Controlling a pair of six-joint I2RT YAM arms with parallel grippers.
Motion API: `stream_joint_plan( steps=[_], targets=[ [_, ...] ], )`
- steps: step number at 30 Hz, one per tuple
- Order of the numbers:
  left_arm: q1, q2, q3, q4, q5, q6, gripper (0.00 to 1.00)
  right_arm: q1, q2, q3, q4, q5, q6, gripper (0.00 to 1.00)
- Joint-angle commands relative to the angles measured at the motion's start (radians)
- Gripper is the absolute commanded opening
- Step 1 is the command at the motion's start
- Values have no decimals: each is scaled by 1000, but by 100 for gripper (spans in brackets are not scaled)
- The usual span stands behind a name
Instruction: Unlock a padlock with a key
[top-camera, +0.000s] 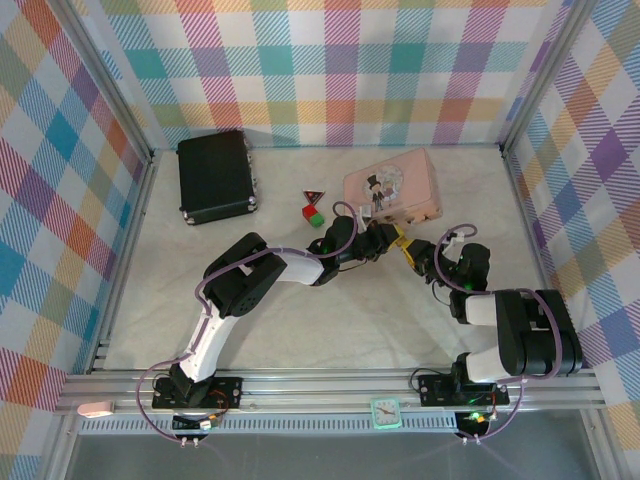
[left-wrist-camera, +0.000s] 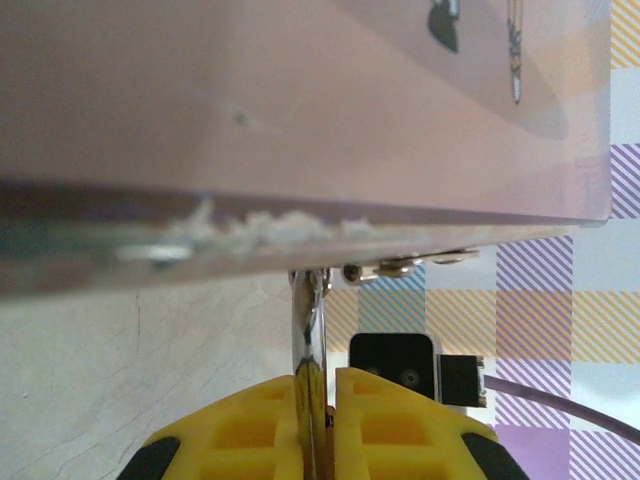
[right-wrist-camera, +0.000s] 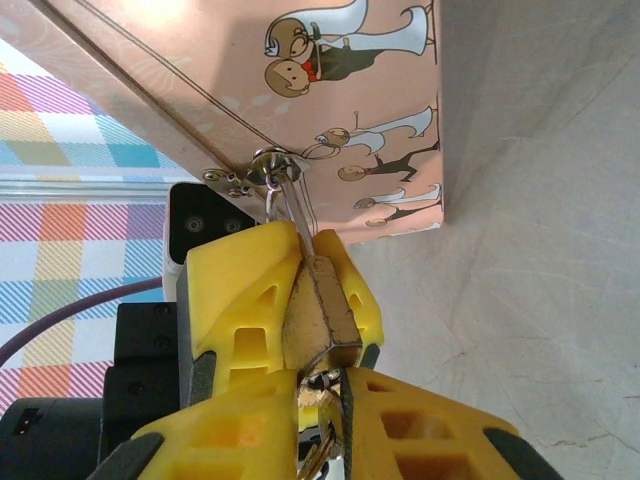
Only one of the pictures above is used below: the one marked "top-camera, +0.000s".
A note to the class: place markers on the mint green small clock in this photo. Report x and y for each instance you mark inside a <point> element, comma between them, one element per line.
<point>385,413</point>

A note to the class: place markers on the black hard carrying case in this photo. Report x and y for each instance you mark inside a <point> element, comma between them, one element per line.
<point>215,175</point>

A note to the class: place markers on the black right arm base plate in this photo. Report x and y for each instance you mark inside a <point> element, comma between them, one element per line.
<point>435,390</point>

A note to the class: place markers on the aluminium frame side rail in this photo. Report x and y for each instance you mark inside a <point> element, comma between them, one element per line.
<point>127,260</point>

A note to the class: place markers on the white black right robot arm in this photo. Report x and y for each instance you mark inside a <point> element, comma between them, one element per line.
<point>520,330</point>

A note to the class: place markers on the red and green toy block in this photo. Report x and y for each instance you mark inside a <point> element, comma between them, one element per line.
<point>313,215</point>

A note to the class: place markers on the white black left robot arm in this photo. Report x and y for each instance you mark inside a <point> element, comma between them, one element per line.
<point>220,305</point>

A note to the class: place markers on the pink small oblong object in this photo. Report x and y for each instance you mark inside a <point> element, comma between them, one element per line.
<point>95,409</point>

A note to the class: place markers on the aluminium frame corner post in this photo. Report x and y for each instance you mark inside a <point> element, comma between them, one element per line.
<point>110,80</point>
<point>542,75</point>

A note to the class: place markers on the pink cartoon wedding tin box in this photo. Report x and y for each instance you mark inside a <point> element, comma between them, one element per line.
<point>392,187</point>

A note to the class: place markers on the black triangular toy sign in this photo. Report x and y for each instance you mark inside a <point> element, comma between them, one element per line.
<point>314,195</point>

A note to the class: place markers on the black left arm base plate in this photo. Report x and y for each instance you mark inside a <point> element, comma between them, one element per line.
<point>225,392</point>

